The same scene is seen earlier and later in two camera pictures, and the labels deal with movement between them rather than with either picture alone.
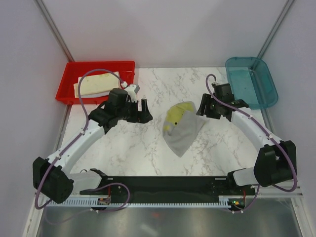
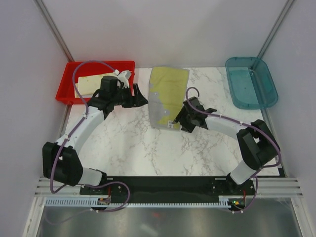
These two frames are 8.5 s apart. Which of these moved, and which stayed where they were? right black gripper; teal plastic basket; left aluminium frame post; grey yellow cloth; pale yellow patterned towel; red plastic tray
Moved: grey yellow cloth; right black gripper
Stayed: pale yellow patterned towel; left aluminium frame post; red plastic tray; teal plastic basket
